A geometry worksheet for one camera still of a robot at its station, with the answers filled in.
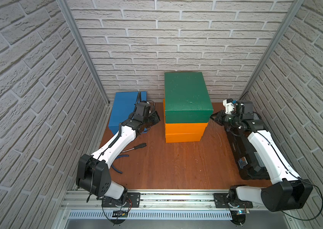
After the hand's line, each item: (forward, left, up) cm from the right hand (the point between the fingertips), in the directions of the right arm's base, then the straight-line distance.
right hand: (211, 115), depth 76 cm
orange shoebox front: (0, +12, -8) cm, 14 cm away
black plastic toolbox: (-23, -18, -13) cm, 32 cm away
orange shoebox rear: (0, +17, -18) cm, 25 cm away
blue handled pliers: (-7, +54, -28) cm, 61 cm away
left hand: (+6, +26, -4) cm, 27 cm away
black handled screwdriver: (-2, +44, -27) cm, 52 cm away
